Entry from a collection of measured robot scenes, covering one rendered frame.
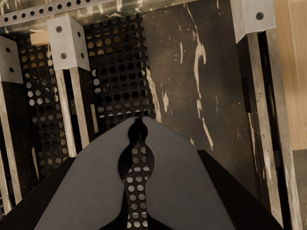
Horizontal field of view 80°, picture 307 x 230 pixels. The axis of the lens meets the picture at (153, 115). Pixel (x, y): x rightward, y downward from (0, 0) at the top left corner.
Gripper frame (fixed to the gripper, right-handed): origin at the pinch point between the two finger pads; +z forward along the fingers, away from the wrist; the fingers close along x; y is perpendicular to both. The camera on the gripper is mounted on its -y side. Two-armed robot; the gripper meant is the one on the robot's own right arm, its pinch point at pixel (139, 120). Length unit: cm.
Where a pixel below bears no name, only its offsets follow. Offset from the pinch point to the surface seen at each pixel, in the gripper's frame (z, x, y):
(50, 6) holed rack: 45, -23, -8
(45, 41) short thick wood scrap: 45, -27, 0
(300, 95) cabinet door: 28.5, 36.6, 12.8
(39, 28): 45, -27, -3
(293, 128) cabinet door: 25.0, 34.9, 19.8
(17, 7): 47, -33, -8
